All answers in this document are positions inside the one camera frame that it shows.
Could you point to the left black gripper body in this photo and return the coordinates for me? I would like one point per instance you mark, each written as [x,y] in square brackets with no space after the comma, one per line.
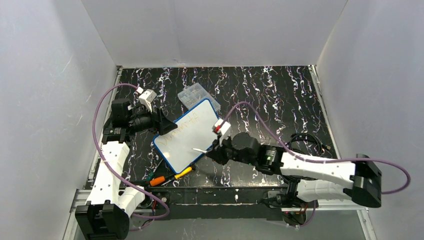
[157,120]

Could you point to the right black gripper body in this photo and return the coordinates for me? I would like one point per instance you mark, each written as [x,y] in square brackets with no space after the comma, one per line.
[221,148]

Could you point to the white marker pen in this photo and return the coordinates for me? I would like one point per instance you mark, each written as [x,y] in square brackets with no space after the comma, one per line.
[200,150]

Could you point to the blue-framed whiteboard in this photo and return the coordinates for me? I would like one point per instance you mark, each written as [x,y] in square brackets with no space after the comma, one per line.
[194,130]

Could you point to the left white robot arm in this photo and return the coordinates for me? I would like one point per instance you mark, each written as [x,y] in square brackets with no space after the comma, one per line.
[112,201]

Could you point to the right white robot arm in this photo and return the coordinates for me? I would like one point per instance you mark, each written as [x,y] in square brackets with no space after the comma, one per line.
[314,178]

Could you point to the clear plastic organizer box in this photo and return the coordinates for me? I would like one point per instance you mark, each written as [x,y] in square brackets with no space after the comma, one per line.
[191,95]

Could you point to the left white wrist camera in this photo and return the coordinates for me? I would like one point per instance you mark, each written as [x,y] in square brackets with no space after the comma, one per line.
[146,97]

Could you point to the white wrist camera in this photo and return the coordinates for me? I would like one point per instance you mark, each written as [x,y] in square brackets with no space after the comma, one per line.
[222,129]
[146,97]

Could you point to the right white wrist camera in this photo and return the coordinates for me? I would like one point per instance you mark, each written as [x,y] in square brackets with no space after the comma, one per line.
[222,129]

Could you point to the yellow-handled screwdriver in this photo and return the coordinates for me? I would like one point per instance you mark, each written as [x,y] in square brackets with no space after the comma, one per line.
[184,172]

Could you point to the green-handled screwdriver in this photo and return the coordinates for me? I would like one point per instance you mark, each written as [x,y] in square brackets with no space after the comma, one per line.
[151,175]

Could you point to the orange-handled screwdriver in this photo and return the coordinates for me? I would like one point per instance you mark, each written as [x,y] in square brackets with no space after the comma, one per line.
[163,179]

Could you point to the aluminium frame rail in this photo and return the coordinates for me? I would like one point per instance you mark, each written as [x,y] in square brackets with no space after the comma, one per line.
[204,202]

